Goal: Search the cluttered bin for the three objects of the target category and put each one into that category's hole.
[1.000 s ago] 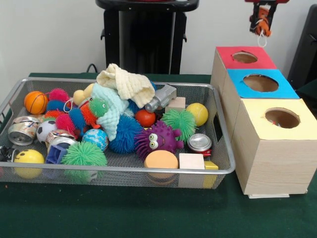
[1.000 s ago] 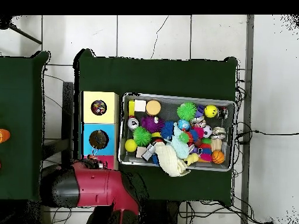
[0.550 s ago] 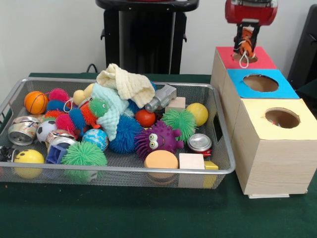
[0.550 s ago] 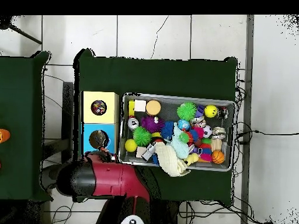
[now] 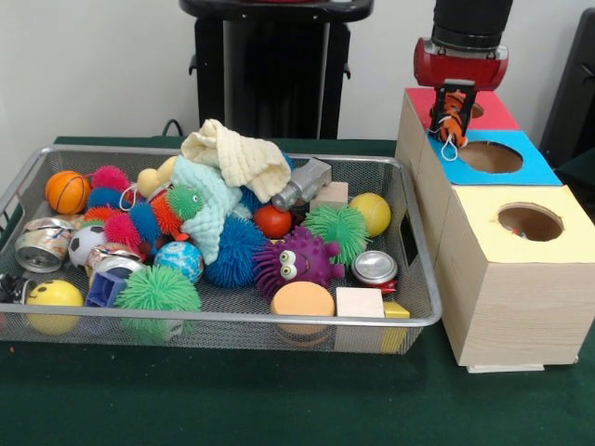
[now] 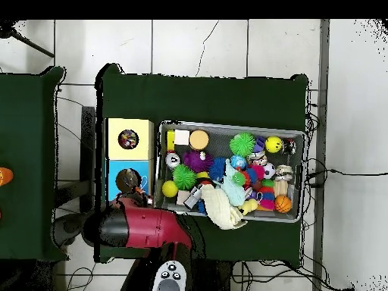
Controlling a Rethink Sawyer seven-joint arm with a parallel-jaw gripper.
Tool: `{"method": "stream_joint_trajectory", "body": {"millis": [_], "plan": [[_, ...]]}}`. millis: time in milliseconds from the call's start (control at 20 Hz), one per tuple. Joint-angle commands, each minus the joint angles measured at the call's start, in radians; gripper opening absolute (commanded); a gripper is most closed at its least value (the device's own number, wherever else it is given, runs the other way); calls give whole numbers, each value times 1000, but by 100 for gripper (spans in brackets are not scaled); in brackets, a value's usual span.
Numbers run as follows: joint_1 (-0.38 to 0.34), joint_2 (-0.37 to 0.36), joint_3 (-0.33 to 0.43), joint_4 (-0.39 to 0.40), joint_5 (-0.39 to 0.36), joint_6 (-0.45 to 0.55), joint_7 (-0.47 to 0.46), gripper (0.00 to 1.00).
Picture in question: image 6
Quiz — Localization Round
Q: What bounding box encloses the orange tiger plush toy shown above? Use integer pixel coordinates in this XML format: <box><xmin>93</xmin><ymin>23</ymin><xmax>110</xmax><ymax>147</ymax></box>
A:
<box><xmin>133</xmin><ymin>174</ymin><xmax>154</xmax><ymax>205</ymax></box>

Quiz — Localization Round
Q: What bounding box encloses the silver mesh bin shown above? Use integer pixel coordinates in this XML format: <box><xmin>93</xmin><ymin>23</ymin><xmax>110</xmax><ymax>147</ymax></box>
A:
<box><xmin>153</xmin><ymin>120</ymin><xmax>307</xmax><ymax>224</ymax></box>

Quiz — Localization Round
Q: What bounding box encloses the purple spiky monster toy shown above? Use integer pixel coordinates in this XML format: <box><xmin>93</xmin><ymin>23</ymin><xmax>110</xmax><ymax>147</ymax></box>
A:
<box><xmin>182</xmin><ymin>150</ymin><xmax>214</xmax><ymax>173</ymax></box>

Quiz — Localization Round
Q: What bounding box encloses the green spiky rubber ball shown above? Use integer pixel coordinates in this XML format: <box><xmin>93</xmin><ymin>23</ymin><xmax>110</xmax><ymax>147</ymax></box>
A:
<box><xmin>229</xmin><ymin>132</ymin><xmax>256</xmax><ymax>158</ymax></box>
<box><xmin>172</xmin><ymin>164</ymin><xmax>198</xmax><ymax>191</ymax></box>

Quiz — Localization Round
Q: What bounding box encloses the orange foam disc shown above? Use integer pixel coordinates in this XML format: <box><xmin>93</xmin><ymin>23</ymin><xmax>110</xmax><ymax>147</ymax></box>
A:
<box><xmin>189</xmin><ymin>130</ymin><xmax>210</xmax><ymax>152</ymax></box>

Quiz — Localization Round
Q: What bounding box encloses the pale wooden cube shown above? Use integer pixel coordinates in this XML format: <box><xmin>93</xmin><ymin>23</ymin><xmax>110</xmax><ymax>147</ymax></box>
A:
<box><xmin>174</xmin><ymin>130</ymin><xmax>191</xmax><ymax>146</ymax></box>

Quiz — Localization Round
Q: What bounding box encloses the yellow tennis ball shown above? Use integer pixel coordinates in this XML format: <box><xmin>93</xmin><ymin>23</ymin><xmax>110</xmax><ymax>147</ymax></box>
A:
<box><xmin>161</xmin><ymin>180</ymin><xmax>179</xmax><ymax>199</ymax></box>

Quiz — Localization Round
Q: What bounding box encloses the light blue cloth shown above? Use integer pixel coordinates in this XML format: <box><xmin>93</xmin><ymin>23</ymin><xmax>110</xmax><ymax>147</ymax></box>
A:
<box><xmin>221</xmin><ymin>159</ymin><xmax>247</xmax><ymax>207</ymax></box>

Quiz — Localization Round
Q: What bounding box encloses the cream waffle cloth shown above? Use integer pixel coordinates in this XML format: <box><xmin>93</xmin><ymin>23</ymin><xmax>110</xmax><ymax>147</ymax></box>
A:
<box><xmin>200</xmin><ymin>183</ymin><xmax>248</xmax><ymax>230</ymax></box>

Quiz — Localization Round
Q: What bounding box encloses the yellow smiley ball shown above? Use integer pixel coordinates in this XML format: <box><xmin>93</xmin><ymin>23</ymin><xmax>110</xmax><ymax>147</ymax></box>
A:
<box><xmin>264</xmin><ymin>136</ymin><xmax>283</xmax><ymax>154</ymax></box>

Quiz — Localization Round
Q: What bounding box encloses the orange object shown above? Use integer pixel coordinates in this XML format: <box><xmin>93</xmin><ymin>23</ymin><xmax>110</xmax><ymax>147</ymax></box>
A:
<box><xmin>0</xmin><ymin>167</ymin><xmax>15</xmax><ymax>186</ymax></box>

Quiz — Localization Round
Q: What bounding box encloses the black tripod leg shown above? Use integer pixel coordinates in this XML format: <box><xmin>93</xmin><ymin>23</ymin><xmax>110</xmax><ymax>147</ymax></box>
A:
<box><xmin>0</xmin><ymin>20</ymin><xmax>56</xmax><ymax>59</ymax></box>

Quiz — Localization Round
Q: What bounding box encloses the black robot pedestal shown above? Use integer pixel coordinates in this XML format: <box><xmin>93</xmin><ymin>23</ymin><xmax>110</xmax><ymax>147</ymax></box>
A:
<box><xmin>193</xmin><ymin>259</ymin><xmax>234</xmax><ymax>291</ymax></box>

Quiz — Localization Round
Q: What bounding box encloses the black cable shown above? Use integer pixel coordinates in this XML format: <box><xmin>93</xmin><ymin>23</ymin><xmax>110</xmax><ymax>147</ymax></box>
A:
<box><xmin>304</xmin><ymin>157</ymin><xmax>388</xmax><ymax>189</ymax></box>
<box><xmin>230</xmin><ymin>259</ymin><xmax>355</xmax><ymax>291</ymax></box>

